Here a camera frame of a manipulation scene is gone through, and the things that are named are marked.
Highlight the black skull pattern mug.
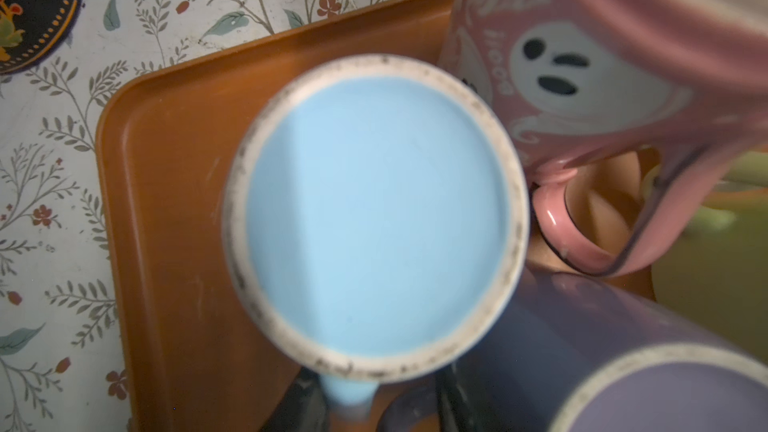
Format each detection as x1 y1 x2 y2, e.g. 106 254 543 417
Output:
1 0 82 75

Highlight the pink ghost mug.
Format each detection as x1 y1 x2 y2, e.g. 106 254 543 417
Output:
439 0 767 277

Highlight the orange plastic tray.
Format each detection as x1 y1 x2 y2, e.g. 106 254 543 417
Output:
96 0 453 431

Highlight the light blue mug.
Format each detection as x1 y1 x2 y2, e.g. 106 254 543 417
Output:
222 54 530 419

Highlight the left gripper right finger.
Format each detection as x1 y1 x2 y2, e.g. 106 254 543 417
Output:
436 363 496 432

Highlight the light green mug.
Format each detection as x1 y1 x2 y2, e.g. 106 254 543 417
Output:
651 148 767 361

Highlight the purple mug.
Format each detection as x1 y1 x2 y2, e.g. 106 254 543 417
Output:
377 266 768 432

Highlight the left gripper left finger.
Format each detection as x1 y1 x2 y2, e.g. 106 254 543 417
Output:
259 367 329 432

